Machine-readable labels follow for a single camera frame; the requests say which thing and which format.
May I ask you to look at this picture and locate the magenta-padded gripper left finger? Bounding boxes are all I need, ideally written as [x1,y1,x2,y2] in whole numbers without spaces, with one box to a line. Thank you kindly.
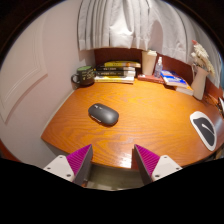
[43,143,94,187]

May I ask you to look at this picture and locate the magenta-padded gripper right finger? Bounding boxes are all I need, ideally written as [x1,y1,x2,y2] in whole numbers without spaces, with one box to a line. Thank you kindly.
[133,143,184,186]

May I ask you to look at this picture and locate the dark grey computer mouse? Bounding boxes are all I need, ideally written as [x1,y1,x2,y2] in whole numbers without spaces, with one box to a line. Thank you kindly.
[87,102,120,127]

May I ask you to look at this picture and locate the black and white mouse pad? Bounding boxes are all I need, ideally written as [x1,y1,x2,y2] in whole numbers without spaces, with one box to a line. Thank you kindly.
[189,110,218,152]

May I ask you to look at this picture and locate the orange cover book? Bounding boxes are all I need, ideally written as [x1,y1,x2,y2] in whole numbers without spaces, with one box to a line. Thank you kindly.
[174,84,195,97]

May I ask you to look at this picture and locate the blue cover book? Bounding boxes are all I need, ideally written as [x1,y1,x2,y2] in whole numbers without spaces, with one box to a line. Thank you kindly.
[160,69,190,89]

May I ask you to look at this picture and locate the cream ceramic vase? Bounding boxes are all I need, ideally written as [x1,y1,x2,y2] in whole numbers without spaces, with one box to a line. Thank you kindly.
[191,64,209,101]

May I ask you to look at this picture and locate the red thin book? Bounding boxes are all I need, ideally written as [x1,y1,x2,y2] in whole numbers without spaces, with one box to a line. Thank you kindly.
[137,73,165,84]

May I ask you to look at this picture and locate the dark green mug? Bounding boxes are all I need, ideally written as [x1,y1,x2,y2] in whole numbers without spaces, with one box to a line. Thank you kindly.
[70,65,96,88]

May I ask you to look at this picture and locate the clear spray bottle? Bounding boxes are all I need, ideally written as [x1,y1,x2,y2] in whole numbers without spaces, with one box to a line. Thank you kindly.
[153,56,164,79]

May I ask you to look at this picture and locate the white and yellow book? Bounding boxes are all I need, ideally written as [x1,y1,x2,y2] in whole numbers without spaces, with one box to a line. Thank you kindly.
[94,75,136,84]

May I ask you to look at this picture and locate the cream tumbler with lid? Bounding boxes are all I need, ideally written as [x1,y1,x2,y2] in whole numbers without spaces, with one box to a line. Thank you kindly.
[141,49,158,77]

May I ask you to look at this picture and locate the black book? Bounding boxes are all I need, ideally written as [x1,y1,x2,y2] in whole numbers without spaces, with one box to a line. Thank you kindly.
[94,70,136,78]
[95,65,137,73]

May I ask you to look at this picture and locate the yellow cover book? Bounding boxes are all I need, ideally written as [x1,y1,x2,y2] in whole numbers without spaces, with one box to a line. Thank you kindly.
[103,60,142,69]

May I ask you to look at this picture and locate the white pleated curtain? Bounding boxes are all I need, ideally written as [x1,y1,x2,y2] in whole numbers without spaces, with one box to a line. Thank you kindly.
[77,0,214,63]

